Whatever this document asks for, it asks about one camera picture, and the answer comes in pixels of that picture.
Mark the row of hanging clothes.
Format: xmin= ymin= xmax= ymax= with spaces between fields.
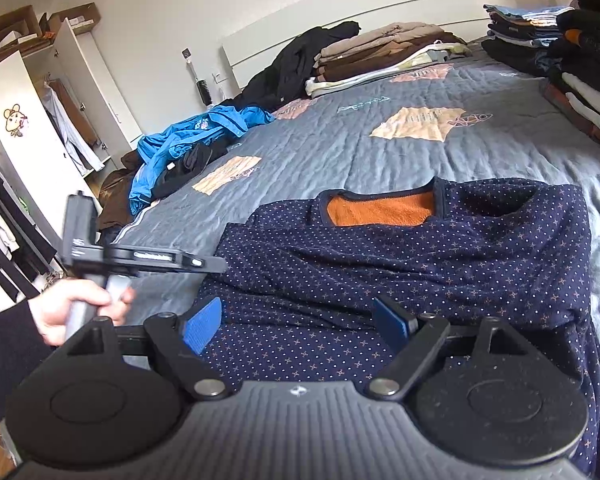
xmin=0 ymin=145 xmax=61 ymax=311

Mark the large open cardboard box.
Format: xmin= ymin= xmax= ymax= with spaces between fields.
xmin=0 ymin=5 xmax=43 ymax=61

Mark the person's left hand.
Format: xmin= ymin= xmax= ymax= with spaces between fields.
xmin=30 ymin=277 xmax=137 ymax=348

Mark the mouse sticker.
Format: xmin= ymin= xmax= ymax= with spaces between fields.
xmin=2 ymin=103 xmax=31 ymax=138

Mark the light blue hanging shirt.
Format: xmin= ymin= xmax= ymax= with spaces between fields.
xmin=42 ymin=80 xmax=106 ymax=173

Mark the tall stack of folded clothes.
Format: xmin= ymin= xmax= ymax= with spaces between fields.
xmin=540 ymin=0 xmax=600 ymax=157

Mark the blue jacket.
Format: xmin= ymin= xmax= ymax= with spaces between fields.
xmin=129 ymin=105 xmax=276 ymax=216

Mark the brown hanging coat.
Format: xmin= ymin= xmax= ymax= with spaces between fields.
xmin=50 ymin=80 xmax=101 ymax=148

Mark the white wardrobe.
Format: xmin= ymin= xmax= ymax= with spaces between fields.
xmin=0 ymin=17 xmax=146 ymax=221

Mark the black crumpled garment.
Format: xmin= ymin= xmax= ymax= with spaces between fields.
xmin=152 ymin=140 xmax=231 ymax=201

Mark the stack of folded brown clothes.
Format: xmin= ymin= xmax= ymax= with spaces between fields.
xmin=305 ymin=21 xmax=473 ymax=100

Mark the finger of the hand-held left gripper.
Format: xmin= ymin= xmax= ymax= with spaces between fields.
xmin=177 ymin=252 xmax=229 ymax=275

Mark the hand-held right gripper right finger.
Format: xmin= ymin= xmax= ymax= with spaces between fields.
xmin=364 ymin=296 xmax=529 ymax=401

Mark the navy dotted top orange lining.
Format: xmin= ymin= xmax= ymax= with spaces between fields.
xmin=192 ymin=176 xmax=600 ymax=480

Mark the low stack of folded clothes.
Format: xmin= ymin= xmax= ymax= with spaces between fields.
xmin=482 ymin=4 xmax=576 ymax=77

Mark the white headboard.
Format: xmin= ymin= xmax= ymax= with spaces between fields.
xmin=220 ymin=0 xmax=513 ymax=93

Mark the black coat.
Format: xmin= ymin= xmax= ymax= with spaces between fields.
xmin=230 ymin=21 xmax=361 ymax=111

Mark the brown jacket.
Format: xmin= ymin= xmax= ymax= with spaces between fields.
xmin=97 ymin=150 xmax=146 ymax=233

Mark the black hairbrush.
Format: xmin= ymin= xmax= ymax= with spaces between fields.
xmin=192 ymin=60 xmax=213 ymax=107

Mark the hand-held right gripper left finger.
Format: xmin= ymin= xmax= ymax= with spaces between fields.
xmin=69 ymin=296 xmax=233 ymax=402

